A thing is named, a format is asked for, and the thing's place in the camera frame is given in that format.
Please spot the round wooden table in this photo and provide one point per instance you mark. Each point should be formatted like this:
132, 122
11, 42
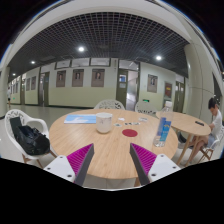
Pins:
186, 123
112, 165

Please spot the blue booklet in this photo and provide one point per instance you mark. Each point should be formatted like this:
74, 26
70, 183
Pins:
80, 119

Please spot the white ceramic mug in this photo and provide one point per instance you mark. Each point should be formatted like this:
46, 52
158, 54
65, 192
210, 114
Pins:
103, 122

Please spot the red round coaster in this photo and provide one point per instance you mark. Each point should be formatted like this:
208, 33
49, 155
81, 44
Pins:
129, 133

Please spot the seated person in white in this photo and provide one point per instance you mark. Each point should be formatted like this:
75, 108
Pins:
215, 128

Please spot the black phone on table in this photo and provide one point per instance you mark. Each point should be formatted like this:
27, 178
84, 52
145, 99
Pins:
199, 123

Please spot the small white card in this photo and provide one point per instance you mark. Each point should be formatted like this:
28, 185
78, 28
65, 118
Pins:
121, 119

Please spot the white chair on left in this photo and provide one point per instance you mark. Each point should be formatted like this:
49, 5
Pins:
33, 123

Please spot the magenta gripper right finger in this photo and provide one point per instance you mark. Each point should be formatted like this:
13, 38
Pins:
149, 166

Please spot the black bag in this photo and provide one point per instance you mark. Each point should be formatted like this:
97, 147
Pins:
30, 139

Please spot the wooden folding chair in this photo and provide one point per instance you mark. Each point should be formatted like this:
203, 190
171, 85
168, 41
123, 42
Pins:
206, 151

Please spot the clear plastic water bottle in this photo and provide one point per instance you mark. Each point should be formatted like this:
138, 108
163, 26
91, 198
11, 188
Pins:
166, 117

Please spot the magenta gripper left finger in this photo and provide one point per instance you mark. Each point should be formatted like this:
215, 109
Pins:
73, 167

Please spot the white chair behind table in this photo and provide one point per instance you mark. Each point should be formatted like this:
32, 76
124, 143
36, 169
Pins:
110, 104

